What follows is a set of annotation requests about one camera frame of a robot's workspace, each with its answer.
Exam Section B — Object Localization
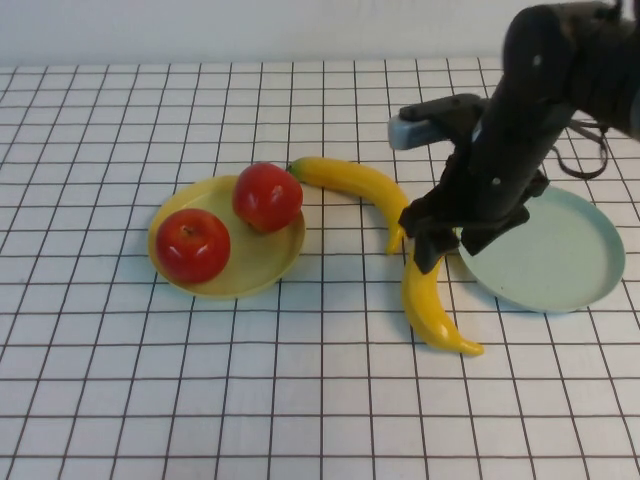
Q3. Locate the yellow plastic banana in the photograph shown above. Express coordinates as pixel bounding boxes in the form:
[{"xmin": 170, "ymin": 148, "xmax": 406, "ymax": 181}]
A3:
[{"xmin": 402, "ymin": 227, "xmax": 485, "ymax": 357}]

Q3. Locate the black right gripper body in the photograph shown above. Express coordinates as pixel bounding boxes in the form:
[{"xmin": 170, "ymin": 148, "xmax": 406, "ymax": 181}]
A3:
[{"xmin": 399, "ymin": 94, "xmax": 566, "ymax": 231}]

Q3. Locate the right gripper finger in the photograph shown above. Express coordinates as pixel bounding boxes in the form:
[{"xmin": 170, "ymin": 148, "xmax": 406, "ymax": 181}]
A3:
[
  {"xmin": 407, "ymin": 219, "xmax": 461, "ymax": 275},
  {"xmin": 459, "ymin": 207, "xmax": 531, "ymax": 256}
]

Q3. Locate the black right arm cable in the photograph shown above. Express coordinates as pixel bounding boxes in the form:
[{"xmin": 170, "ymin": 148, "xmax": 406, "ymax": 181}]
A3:
[{"xmin": 552, "ymin": 112, "xmax": 611, "ymax": 179}]

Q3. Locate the red plastic apple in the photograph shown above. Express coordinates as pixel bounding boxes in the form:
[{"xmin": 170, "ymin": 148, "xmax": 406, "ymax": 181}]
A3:
[
  {"xmin": 232, "ymin": 162, "xmax": 305, "ymax": 235},
  {"xmin": 155, "ymin": 208, "xmax": 232, "ymax": 285}
]

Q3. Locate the white grid tablecloth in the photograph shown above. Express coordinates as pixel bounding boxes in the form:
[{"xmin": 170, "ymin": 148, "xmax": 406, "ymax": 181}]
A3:
[{"xmin": 0, "ymin": 54, "xmax": 640, "ymax": 480}]

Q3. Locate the light blue plastic plate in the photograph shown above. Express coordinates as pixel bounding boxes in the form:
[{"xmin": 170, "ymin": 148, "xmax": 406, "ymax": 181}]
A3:
[{"xmin": 457, "ymin": 184, "xmax": 627, "ymax": 315}]

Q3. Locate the yellow banana with green tip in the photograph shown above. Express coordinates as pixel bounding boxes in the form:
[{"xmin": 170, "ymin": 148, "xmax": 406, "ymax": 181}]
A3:
[{"xmin": 286, "ymin": 156, "xmax": 411, "ymax": 256}]

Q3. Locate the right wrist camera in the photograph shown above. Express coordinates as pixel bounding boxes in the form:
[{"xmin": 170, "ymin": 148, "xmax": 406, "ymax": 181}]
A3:
[{"xmin": 387, "ymin": 93, "xmax": 489, "ymax": 151}]

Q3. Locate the yellow plastic plate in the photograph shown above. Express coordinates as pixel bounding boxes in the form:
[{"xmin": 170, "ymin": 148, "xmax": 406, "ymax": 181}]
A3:
[{"xmin": 147, "ymin": 174, "xmax": 307, "ymax": 300}]

